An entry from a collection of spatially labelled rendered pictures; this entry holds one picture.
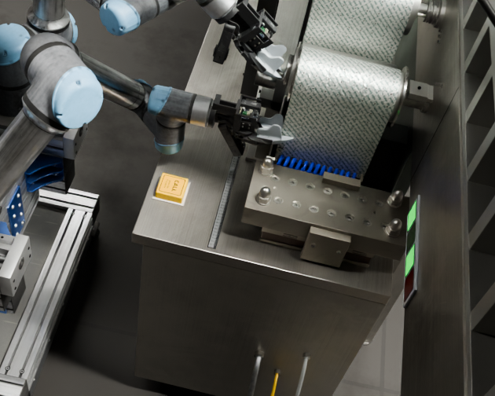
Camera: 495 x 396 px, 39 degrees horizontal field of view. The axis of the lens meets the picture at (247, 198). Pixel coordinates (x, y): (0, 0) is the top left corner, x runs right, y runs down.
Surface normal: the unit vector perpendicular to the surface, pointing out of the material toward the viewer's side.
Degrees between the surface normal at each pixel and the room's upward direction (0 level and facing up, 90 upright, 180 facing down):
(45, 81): 46
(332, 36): 92
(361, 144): 90
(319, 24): 92
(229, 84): 0
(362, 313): 90
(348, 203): 0
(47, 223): 0
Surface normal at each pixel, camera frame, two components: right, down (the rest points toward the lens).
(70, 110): 0.67, 0.58
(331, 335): -0.18, 0.74
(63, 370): 0.15, -0.62
